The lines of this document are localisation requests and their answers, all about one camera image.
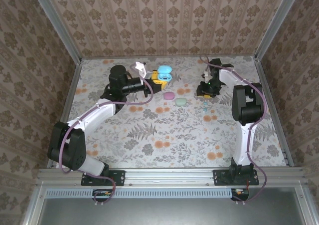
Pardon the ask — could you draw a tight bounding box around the blue earbud charging case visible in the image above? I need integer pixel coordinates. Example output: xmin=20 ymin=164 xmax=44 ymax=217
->
xmin=156 ymin=65 xmax=173 ymax=83

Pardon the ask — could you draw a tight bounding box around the floral patterned table covering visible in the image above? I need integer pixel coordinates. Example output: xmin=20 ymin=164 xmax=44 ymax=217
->
xmin=59 ymin=56 xmax=287 ymax=170

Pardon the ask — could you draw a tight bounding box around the black connector box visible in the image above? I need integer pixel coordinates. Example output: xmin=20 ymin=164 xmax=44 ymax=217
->
xmin=231 ymin=187 xmax=250 ymax=201
xmin=92 ymin=188 xmax=113 ymax=203

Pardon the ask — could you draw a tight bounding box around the grey metal panel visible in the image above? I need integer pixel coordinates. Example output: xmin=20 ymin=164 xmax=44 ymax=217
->
xmin=37 ymin=187 xmax=315 ymax=225

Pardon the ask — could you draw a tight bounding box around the aluminium side rail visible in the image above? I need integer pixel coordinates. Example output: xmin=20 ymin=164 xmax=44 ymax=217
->
xmin=254 ymin=59 xmax=295 ymax=167
xmin=47 ymin=59 xmax=83 ymax=170

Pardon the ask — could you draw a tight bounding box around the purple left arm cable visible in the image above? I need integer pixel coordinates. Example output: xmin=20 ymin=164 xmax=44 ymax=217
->
xmin=58 ymin=64 xmax=154 ymax=206

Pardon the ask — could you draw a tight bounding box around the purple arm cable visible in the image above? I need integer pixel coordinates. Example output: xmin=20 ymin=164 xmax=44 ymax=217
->
xmin=58 ymin=64 xmax=154 ymax=206
xmin=200 ymin=55 xmax=269 ymax=206

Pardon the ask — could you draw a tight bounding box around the aluminium frame post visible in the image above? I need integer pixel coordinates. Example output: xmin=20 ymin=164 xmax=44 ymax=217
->
xmin=254 ymin=0 xmax=303 ymax=61
xmin=29 ymin=0 xmax=83 ymax=64

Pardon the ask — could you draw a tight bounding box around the long aluminium base rail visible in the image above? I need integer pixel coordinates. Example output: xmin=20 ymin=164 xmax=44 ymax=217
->
xmin=37 ymin=167 xmax=308 ymax=187

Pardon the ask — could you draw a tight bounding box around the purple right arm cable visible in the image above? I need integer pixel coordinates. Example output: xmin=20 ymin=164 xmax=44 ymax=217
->
xmin=200 ymin=55 xmax=269 ymax=206

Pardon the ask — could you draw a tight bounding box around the grey slotted cable duct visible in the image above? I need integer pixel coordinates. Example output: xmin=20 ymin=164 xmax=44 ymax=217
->
xmin=45 ymin=188 xmax=234 ymax=199

